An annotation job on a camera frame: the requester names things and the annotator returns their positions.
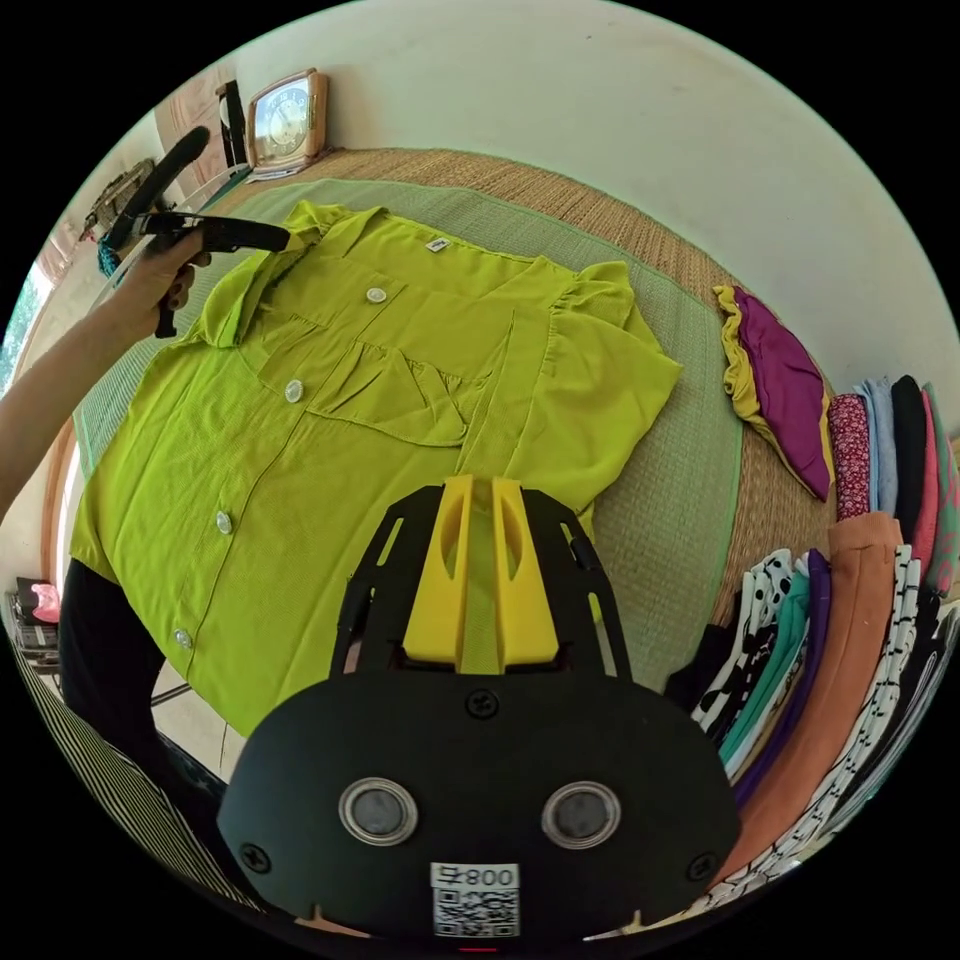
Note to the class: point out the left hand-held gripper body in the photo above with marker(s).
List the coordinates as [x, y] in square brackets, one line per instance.
[225, 231]

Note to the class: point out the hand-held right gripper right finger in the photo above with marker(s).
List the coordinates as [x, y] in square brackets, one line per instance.
[531, 600]

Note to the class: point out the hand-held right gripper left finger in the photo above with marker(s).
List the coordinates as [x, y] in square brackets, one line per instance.
[433, 592]

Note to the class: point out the lime green short sleeve shirt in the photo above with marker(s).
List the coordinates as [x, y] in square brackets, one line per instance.
[315, 465]

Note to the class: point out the person's left forearm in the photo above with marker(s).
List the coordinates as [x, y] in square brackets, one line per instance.
[52, 397]

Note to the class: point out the person's left hand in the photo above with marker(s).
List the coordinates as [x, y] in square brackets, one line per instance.
[150, 289]

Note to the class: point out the window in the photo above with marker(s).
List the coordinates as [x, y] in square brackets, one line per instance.
[21, 319]

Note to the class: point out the purple and yellow garment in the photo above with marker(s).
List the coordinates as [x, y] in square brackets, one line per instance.
[776, 382]

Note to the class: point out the pile of clothes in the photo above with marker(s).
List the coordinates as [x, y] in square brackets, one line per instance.
[862, 600]

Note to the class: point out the person's body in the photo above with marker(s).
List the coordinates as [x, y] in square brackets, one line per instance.
[105, 675]

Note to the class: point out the table clock with wooden frame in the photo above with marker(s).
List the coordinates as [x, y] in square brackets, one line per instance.
[285, 124]

